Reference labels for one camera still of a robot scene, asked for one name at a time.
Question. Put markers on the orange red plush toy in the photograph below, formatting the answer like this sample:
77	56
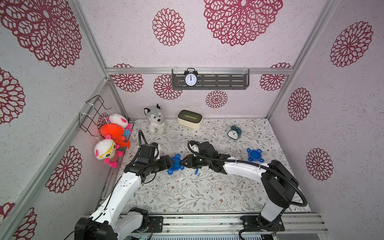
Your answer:
115	133

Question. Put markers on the cream tissue box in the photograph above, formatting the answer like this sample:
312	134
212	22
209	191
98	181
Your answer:
190	119

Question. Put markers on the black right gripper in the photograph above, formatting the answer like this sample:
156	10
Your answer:
192	161

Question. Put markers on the grey metal wall shelf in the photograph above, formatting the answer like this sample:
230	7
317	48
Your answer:
213	81

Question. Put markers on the white plush with glasses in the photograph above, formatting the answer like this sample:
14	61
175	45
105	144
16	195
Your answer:
108	151

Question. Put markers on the green teal alarm clock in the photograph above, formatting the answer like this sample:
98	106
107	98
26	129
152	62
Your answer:
234	133

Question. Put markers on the clear plastic cup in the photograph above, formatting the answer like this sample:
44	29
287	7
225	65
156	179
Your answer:
174	140
177	175

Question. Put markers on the blue turtle lid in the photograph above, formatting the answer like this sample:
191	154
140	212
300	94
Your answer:
255	155
176	166

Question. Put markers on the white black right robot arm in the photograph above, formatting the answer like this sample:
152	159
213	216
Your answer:
281	186

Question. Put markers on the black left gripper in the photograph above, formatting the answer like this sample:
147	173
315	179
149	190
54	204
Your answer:
166	162

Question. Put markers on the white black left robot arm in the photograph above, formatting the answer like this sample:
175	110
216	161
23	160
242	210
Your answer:
117	198

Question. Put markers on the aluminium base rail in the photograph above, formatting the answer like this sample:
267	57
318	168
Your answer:
229	224

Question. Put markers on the black wall alarm clock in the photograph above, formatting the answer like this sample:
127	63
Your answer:
191	77

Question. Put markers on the black wire wall basket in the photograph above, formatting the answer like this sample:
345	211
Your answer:
87	119

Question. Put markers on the grey husky plush toy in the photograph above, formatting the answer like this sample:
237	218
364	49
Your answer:
155	116

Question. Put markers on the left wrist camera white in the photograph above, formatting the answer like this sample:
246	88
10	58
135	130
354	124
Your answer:
156	145

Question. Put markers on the white pink plush upper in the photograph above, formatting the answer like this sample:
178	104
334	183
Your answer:
119	120

